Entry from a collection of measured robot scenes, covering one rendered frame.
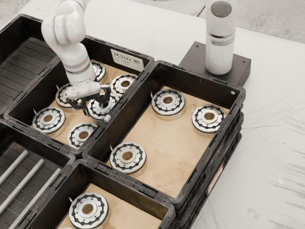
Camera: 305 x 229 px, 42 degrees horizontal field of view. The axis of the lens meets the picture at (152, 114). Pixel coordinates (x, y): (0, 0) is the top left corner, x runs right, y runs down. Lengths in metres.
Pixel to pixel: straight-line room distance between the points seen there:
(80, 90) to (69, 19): 0.19
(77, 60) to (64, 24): 0.11
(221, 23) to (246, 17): 1.64
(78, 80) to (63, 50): 0.10
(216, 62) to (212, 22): 0.17
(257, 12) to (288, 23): 0.23
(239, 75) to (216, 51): 0.14
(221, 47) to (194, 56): 0.18
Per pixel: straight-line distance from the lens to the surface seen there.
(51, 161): 1.21
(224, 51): 1.31
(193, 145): 1.15
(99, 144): 1.10
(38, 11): 2.00
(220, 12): 1.19
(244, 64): 1.43
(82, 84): 1.08
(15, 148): 1.29
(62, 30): 0.98
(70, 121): 1.28
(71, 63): 1.04
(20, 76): 1.50
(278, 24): 2.81
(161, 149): 1.15
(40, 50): 1.57
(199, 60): 1.44
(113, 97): 1.23
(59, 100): 1.31
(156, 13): 1.79
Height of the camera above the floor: 1.78
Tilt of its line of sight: 51 degrees down
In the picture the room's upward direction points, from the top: 12 degrees counter-clockwise
